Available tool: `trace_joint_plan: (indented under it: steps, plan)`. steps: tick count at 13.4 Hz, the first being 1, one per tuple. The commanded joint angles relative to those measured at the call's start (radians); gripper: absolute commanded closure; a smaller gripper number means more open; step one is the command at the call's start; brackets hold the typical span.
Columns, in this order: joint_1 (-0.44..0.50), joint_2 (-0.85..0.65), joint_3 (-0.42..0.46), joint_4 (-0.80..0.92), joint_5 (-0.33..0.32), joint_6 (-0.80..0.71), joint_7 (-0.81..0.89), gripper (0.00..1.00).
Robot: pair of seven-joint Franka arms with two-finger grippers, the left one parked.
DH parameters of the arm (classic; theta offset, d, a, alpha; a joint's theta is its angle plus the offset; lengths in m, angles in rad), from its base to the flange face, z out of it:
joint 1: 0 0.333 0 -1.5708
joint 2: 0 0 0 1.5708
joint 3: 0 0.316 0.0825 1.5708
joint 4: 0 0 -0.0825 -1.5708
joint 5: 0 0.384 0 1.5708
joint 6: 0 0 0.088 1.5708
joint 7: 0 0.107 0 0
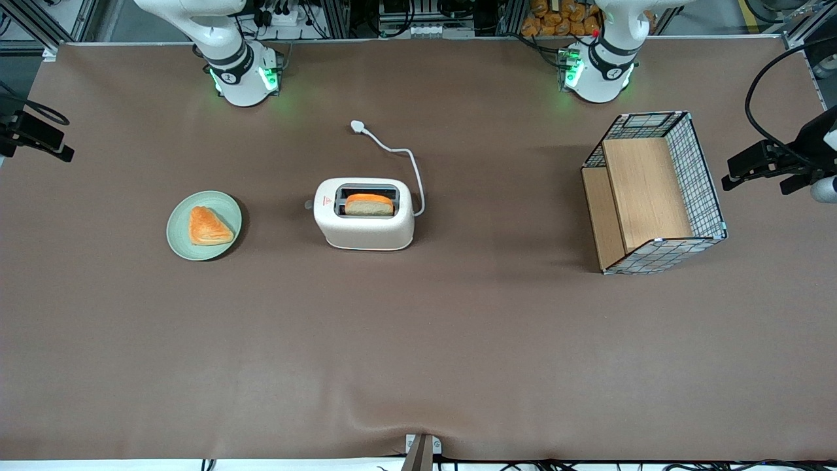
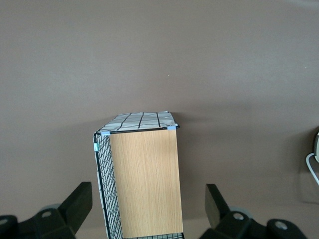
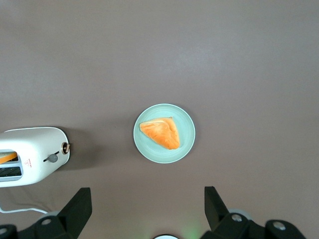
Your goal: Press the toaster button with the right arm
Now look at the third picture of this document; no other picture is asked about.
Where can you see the brass toaster dial knob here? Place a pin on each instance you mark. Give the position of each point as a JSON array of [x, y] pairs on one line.
[[65, 148]]

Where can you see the grey toaster lever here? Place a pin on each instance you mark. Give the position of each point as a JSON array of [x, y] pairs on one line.
[[52, 158]]

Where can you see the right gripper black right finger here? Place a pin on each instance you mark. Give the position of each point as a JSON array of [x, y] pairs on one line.
[[219, 219]]

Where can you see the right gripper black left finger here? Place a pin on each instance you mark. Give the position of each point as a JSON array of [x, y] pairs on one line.
[[74, 214]]

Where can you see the pale green round plate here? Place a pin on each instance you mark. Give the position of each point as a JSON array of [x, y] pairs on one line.
[[149, 149]]

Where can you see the triangular orange pastry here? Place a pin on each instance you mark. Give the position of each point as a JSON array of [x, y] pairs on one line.
[[162, 132]]

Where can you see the white two-slot toaster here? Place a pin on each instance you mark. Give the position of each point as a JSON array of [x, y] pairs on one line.
[[35, 144]]

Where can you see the orange-crust toast slice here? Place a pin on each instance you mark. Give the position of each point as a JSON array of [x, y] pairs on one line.
[[7, 158]]

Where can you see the brown table mat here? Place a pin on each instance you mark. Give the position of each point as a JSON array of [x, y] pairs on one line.
[[174, 62]]

